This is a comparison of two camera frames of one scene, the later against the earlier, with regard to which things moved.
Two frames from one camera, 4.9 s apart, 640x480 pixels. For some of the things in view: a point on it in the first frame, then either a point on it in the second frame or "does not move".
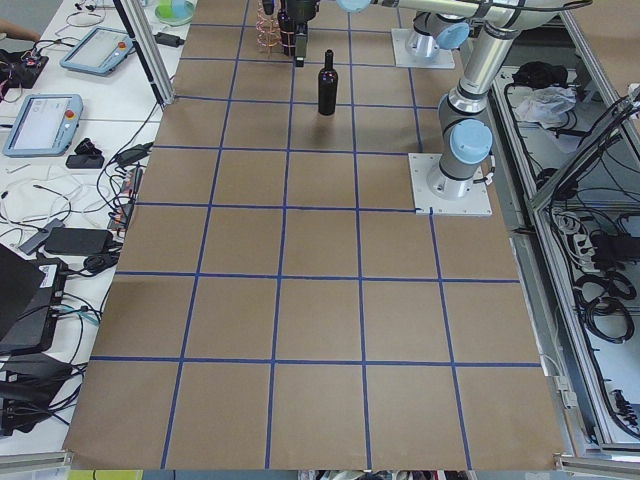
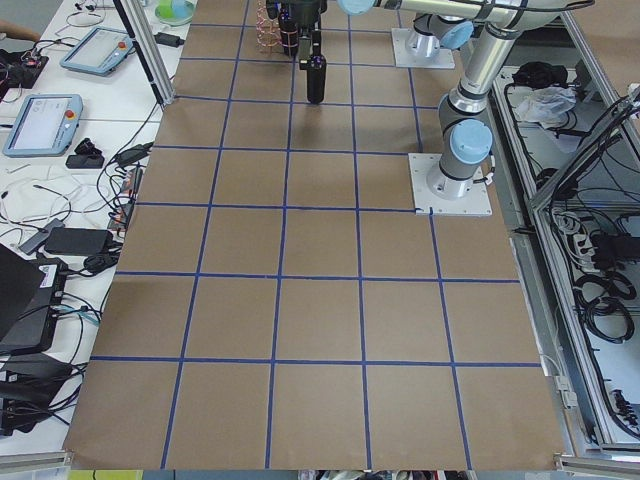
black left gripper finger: (301, 35) does not move
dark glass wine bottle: (328, 87) to (316, 75)
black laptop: (31, 291) does not move
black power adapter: (168, 40) does not move
